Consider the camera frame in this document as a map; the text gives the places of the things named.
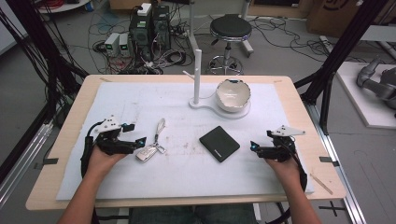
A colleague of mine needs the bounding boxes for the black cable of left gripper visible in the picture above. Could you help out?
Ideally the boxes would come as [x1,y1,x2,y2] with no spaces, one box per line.
[79,119,106,179]

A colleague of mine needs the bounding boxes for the person's legs in jeans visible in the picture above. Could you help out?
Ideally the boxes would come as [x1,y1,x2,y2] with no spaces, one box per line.
[128,203,258,224]

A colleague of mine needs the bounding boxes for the black computer tower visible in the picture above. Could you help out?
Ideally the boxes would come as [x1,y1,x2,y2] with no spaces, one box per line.
[151,5,172,51]
[128,2,154,63]

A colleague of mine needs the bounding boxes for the aluminium rail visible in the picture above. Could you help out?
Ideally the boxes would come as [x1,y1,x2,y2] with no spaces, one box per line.
[304,102,368,224]
[0,120,54,207]

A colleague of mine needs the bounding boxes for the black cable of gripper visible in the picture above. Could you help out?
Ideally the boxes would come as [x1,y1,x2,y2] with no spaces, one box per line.
[79,119,106,179]
[266,135,308,224]

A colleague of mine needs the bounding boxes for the white metal table leg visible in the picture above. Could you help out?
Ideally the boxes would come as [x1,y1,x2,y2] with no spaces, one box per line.
[186,0,201,58]
[240,0,255,59]

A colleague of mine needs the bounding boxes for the black round stool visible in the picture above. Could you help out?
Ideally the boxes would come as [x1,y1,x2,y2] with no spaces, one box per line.
[207,13,253,76]

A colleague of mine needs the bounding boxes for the white stand with post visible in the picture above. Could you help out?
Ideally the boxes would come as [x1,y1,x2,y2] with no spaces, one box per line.
[182,49,252,120]

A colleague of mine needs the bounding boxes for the white board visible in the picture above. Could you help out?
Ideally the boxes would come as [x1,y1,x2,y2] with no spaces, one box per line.
[335,61,396,130]

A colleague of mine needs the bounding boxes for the wooden table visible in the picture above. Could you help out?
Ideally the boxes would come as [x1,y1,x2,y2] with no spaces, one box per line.
[25,74,347,212]

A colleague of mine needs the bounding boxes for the black metal frame post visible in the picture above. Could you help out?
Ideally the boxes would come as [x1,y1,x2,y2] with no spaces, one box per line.
[293,0,388,135]
[5,0,90,94]

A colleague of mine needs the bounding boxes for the thin wooden stick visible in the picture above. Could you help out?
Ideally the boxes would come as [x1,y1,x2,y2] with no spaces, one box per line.
[309,173,334,196]

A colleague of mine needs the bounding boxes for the silver car key with strap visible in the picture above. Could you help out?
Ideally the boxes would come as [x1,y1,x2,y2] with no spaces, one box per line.
[134,118,167,163]

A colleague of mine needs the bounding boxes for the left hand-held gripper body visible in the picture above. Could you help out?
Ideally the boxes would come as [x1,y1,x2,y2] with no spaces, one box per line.
[92,114,138,157]

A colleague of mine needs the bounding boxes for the person's left hand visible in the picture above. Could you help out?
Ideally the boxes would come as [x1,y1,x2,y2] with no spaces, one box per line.
[85,145,129,180]

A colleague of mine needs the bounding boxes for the black tape strip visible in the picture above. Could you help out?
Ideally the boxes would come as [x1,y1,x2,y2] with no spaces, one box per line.
[318,156,341,168]
[33,157,60,171]

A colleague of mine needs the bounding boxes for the cardboard box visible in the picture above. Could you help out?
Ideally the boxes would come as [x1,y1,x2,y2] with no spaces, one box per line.
[305,0,396,39]

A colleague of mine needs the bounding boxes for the white ceramic bowl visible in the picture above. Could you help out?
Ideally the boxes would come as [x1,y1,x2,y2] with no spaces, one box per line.
[215,78,252,114]

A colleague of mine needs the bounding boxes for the black wallet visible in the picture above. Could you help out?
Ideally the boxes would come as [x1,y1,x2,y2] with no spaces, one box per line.
[198,125,241,163]

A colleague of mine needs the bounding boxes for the bundle of black cables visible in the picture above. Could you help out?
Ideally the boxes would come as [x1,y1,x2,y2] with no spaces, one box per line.
[0,6,82,129]

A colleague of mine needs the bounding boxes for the small grey power unit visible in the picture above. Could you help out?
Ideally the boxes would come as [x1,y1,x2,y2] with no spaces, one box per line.
[104,32,121,58]
[119,33,131,58]

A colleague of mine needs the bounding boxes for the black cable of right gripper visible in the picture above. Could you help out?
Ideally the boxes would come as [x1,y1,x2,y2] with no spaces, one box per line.
[266,135,308,224]

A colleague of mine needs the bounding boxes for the person's right hand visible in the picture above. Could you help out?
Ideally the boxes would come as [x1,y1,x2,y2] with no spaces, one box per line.
[263,154,303,189]

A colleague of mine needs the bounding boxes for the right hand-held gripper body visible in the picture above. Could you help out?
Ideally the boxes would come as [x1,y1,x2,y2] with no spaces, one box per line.
[257,124,307,163]

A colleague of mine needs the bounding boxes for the white foam mat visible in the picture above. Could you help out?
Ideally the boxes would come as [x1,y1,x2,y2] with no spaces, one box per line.
[55,81,315,202]

